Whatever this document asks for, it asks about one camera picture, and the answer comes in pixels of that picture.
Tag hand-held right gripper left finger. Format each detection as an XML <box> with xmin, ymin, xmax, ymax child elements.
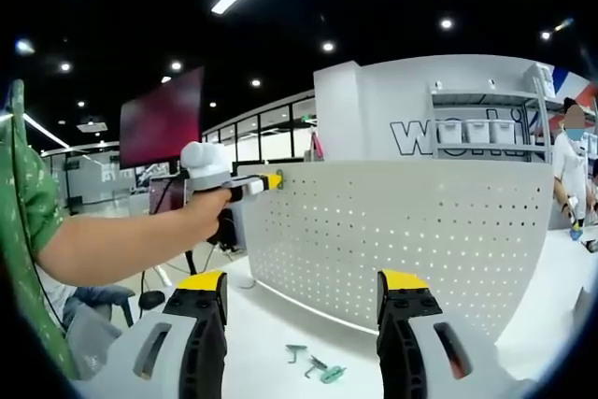
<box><xmin>74</xmin><ymin>270</ymin><xmax>229</xmax><ymax>399</ymax></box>

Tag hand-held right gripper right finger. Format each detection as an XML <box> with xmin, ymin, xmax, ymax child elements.
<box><xmin>376</xmin><ymin>268</ymin><xmax>529</xmax><ymax>399</ymax></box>

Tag white perforated mounting plate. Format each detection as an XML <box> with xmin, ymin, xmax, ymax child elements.
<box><xmin>237</xmin><ymin>158</ymin><xmax>555</xmax><ymax>342</ymax></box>

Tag person's left hand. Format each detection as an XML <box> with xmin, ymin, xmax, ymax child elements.
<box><xmin>185</xmin><ymin>188</ymin><xmax>233</xmax><ymax>244</ymax></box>

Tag laptop with purple screen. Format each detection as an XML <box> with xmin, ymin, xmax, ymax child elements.
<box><xmin>149</xmin><ymin>174</ymin><xmax>191</xmax><ymax>216</ymax></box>

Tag black computer case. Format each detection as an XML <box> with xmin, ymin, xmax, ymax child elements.
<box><xmin>217</xmin><ymin>207</ymin><xmax>240</xmax><ymax>253</ymax></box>

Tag black computer mouse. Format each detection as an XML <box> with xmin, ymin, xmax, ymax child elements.
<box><xmin>139</xmin><ymin>291</ymin><xmax>165</xmax><ymax>311</ymax></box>

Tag large dark red screen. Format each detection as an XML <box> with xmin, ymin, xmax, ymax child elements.
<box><xmin>119</xmin><ymin>65</ymin><xmax>206</xmax><ymax>170</ymax></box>

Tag person's blue jeans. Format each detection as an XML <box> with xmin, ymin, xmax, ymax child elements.
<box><xmin>63</xmin><ymin>285</ymin><xmax>118</xmax><ymax>325</ymax></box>

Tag person's green patterned sleeve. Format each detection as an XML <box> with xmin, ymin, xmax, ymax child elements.
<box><xmin>0</xmin><ymin>79</ymin><xmax>78</xmax><ymax>379</ymax></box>

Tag white storage bin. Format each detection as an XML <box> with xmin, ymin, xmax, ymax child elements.
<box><xmin>439</xmin><ymin>119</ymin><xmax>464</xmax><ymax>142</ymax></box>
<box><xmin>466</xmin><ymin>119</ymin><xmax>491</xmax><ymax>142</ymax></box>
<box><xmin>491</xmin><ymin>119</ymin><xmax>515</xmax><ymax>143</ymax></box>

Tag grey metal shelf rack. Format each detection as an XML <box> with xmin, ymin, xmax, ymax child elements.
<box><xmin>428</xmin><ymin>78</ymin><xmax>557</xmax><ymax>162</ymax></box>

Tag round ceiling spotlights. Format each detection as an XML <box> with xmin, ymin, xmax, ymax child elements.
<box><xmin>16</xmin><ymin>18</ymin><xmax>552</xmax><ymax>110</ymax></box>

